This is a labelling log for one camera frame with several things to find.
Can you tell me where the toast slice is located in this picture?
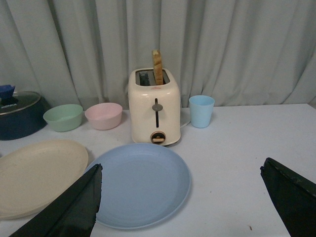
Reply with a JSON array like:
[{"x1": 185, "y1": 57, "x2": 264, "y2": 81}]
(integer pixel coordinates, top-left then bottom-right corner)
[{"x1": 152, "y1": 49, "x2": 163, "y2": 85}]

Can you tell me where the cream toaster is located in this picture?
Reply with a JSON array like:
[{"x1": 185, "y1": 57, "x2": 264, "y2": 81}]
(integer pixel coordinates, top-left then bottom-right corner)
[{"x1": 128, "y1": 69, "x2": 181, "y2": 146}]

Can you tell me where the glass pot lid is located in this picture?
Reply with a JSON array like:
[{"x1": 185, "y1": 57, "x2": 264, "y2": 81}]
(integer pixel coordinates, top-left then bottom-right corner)
[{"x1": 0, "y1": 84, "x2": 41, "y2": 115}]

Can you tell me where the dark blue saucepan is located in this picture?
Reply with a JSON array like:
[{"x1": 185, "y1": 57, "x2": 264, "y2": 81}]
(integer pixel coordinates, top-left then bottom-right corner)
[{"x1": 0, "y1": 96, "x2": 50, "y2": 141}]

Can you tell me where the grey curtain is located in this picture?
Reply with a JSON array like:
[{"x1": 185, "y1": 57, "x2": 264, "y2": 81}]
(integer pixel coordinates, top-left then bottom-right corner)
[{"x1": 0, "y1": 0, "x2": 316, "y2": 108}]

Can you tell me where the cream plate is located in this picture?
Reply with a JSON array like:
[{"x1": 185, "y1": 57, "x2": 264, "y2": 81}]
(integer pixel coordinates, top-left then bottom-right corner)
[{"x1": 0, "y1": 139, "x2": 88, "y2": 220}]

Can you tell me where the pink bowl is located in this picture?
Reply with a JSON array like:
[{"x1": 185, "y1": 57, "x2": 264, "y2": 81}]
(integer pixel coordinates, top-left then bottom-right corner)
[{"x1": 84, "y1": 103, "x2": 122, "y2": 130}]

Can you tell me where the green bowl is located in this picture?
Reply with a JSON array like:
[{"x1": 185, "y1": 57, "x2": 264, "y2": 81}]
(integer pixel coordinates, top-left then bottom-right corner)
[{"x1": 43, "y1": 104, "x2": 83, "y2": 132}]

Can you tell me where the light blue cup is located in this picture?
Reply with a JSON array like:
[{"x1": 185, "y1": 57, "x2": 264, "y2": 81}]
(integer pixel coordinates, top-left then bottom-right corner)
[{"x1": 189, "y1": 95, "x2": 215, "y2": 128}]

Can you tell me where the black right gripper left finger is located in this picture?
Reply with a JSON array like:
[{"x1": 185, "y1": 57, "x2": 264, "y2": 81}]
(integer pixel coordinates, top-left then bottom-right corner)
[{"x1": 11, "y1": 164, "x2": 102, "y2": 237}]

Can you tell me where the blue plate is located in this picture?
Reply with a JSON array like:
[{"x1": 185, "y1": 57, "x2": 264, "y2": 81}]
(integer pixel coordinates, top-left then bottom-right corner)
[{"x1": 88, "y1": 143, "x2": 191, "y2": 229}]

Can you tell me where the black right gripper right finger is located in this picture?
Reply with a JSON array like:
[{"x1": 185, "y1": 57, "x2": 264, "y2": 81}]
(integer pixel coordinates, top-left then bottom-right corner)
[{"x1": 260, "y1": 158, "x2": 316, "y2": 237}]

